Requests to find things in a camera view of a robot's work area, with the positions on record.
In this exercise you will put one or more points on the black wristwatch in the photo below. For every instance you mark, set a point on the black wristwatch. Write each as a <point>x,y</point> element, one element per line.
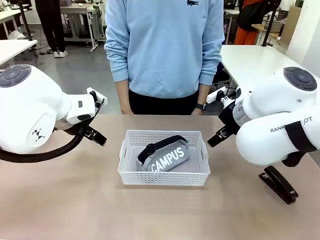
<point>201,106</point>

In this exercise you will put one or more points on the black clamp pole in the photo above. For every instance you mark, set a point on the black clamp pole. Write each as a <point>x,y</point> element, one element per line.
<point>270,27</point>

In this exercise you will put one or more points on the small white table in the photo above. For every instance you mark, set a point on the small white table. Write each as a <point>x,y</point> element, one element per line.
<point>12,50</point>

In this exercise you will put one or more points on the large white table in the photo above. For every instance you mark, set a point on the large white table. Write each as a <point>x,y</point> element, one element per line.
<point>255,62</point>

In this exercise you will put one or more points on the white perforated plastic basket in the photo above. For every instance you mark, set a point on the white perforated plastic basket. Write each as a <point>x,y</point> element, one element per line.
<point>165,178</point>

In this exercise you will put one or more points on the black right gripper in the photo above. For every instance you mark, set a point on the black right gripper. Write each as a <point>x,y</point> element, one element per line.
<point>228,120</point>

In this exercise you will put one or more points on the person right forearm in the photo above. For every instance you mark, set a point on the person right forearm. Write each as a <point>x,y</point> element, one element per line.
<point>122,92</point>

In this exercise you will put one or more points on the person left forearm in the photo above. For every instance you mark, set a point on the person left forearm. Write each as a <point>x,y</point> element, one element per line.
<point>203,93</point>

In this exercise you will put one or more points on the bystander in black clothes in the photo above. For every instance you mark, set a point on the bystander in black clothes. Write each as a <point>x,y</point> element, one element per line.
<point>51,27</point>

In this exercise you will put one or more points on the person left hand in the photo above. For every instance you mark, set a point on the person left hand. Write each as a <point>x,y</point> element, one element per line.
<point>197,111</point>

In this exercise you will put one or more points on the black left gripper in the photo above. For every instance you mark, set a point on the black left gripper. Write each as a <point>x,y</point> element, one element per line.
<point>89,132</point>

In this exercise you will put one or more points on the grey CAMPUS pouch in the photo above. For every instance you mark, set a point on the grey CAMPUS pouch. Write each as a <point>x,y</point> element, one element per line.
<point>167,158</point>

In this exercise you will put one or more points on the black stapler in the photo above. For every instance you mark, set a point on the black stapler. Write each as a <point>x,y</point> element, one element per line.
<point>280,183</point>

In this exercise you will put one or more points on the person in light blue sweatshirt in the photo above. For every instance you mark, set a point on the person in light blue sweatshirt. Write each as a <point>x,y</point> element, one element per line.
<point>165,45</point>

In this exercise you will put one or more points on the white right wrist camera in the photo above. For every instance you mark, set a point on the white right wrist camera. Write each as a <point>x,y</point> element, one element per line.
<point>215,95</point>

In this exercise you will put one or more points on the black stand pole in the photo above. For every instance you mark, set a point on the black stand pole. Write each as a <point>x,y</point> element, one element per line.
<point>26,22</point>

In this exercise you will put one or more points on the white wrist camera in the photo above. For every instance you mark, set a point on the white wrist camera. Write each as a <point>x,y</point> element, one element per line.
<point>97,95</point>
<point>215,95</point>

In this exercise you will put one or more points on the person right hand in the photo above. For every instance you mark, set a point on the person right hand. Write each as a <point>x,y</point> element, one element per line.
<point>126,110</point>

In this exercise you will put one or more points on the bystander in orange trousers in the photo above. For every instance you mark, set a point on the bystander in orange trousers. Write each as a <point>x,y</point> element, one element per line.
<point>250,22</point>

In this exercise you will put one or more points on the grey wheeled desk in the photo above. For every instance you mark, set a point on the grey wheeled desk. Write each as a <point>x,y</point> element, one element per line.
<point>80,15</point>

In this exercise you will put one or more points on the tall brown cardboard box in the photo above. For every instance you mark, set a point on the tall brown cardboard box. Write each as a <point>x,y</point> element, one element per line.
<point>291,22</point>

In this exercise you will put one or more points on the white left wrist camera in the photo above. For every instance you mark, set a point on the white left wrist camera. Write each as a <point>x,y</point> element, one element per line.
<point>97,95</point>

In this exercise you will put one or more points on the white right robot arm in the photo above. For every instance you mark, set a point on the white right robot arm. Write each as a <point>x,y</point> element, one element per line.
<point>272,105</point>

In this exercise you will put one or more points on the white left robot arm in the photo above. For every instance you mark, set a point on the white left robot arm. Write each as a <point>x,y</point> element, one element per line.
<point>27,107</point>

